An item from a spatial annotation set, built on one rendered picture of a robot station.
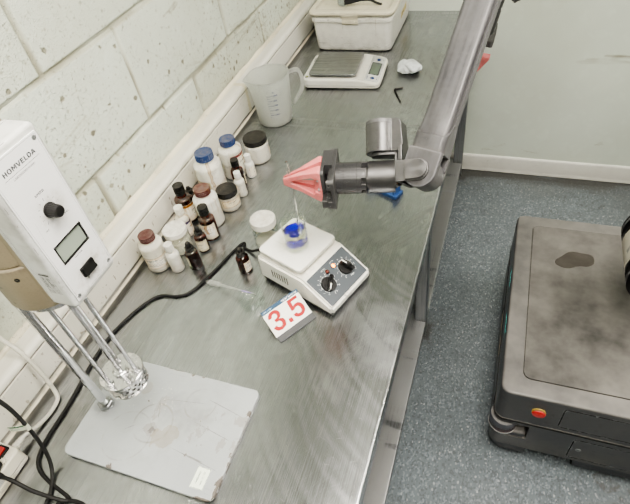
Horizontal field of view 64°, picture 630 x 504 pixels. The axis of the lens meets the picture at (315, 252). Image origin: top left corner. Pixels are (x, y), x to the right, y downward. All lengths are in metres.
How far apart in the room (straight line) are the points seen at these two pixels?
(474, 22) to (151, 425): 0.87
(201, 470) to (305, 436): 0.18
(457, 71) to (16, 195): 0.67
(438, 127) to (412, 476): 1.11
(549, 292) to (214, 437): 1.06
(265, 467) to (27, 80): 0.79
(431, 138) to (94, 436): 0.78
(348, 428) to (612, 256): 1.11
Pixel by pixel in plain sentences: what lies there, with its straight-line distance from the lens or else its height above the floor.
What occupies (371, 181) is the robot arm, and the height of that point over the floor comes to 1.02.
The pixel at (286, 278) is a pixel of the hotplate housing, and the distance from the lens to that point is 1.05.
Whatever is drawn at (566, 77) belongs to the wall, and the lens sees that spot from 2.38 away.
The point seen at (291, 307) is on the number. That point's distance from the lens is 1.03.
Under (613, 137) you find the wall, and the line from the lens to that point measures 2.54.
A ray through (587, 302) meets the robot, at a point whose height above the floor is 0.36.
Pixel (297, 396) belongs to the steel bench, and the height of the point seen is 0.75.
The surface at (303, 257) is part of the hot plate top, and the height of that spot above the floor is 0.84.
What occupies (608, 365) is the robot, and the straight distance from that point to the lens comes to 1.52.
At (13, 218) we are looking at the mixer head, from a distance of 0.56.
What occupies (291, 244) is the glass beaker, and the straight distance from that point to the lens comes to 1.02.
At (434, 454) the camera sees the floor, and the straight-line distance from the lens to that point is 1.71.
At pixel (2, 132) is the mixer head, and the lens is 0.57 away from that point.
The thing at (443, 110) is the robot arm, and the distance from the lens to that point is 0.89.
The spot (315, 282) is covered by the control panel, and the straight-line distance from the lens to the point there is 1.02.
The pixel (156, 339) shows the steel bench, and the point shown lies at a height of 0.75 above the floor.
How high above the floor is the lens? 1.57
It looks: 45 degrees down
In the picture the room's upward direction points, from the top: 10 degrees counter-clockwise
